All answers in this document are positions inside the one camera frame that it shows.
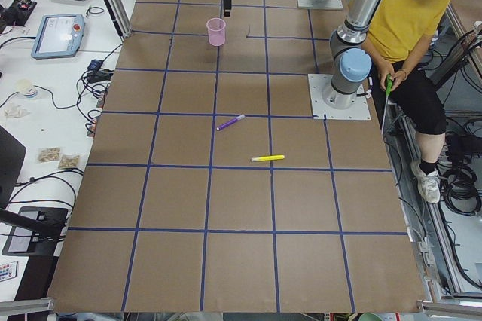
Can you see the purple pen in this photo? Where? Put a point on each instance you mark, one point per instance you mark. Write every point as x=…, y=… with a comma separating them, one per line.
x=230, y=122

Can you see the pink mesh cup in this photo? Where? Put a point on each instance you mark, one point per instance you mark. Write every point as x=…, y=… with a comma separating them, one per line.
x=216, y=31

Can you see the paper cup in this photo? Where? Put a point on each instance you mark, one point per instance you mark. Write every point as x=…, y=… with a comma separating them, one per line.
x=26, y=88

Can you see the yellow pen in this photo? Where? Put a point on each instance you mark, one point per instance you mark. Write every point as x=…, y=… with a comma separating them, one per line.
x=266, y=158

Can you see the near teach pendant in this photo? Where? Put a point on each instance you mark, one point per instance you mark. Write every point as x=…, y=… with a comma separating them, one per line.
x=58, y=36

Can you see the person in yellow shirt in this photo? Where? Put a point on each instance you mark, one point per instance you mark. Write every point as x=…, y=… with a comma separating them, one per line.
x=399, y=36

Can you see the snack bag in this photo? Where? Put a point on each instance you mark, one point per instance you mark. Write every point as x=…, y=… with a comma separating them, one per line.
x=67, y=161
x=49, y=154

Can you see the crumpled tissue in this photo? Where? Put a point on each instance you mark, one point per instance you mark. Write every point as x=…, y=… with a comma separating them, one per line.
x=15, y=111

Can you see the black tablet stand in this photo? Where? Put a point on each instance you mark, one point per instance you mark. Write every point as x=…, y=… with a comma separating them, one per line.
x=35, y=230

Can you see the remote control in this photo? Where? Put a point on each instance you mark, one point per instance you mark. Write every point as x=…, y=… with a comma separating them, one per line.
x=8, y=271

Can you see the green handled tool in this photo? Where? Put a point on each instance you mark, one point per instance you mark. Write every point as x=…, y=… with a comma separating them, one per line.
x=387, y=95

